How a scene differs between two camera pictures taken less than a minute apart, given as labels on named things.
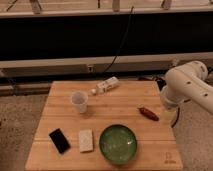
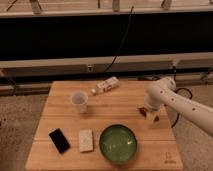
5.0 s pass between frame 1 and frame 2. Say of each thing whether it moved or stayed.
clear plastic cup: stayed
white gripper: moved
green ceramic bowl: stayed
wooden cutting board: stayed
